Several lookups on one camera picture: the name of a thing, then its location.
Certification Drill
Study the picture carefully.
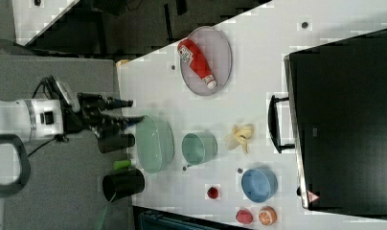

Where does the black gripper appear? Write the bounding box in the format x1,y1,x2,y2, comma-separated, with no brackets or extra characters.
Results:
62,93,144,135

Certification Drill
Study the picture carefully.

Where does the peeled toy banana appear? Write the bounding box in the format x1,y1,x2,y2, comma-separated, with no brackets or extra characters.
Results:
224,124,255,154

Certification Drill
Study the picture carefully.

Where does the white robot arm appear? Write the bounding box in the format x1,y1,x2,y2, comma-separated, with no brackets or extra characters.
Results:
0,93,144,198

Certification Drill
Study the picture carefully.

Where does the black toaster oven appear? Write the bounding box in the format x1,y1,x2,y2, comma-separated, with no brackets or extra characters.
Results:
268,28,387,220

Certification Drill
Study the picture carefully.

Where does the black cup upper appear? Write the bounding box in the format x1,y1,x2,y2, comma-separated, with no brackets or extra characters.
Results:
98,133,135,153

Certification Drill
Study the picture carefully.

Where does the black cup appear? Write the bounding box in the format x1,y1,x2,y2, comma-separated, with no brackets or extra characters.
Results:
98,133,135,153
102,169,146,201

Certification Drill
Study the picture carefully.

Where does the green oval colander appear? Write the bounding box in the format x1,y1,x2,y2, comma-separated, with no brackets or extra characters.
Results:
136,115,174,173

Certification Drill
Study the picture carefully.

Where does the black cup lower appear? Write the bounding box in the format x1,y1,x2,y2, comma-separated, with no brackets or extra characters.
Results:
102,169,146,201

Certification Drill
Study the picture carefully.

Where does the green mug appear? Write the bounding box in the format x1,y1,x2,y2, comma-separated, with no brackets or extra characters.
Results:
182,130,217,166

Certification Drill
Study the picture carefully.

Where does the red ketchup bottle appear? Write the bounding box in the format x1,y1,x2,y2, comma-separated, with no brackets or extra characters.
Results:
177,38,217,89

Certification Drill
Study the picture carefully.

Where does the grey round plate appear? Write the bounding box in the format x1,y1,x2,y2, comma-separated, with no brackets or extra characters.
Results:
177,26,232,96

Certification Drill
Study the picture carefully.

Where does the red toy strawberry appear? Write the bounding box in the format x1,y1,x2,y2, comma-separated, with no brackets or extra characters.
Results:
207,187,218,199

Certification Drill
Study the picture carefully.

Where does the blue bowl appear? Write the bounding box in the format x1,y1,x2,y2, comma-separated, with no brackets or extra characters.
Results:
240,168,278,203

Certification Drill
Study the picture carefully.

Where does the pink toy strawberry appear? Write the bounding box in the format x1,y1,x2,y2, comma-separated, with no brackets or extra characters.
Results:
236,209,253,224

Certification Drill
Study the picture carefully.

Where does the toy orange half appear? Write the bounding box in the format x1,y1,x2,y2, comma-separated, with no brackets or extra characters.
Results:
258,206,277,226

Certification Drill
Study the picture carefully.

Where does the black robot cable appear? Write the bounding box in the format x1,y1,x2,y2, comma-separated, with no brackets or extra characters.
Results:
27,76,68,158

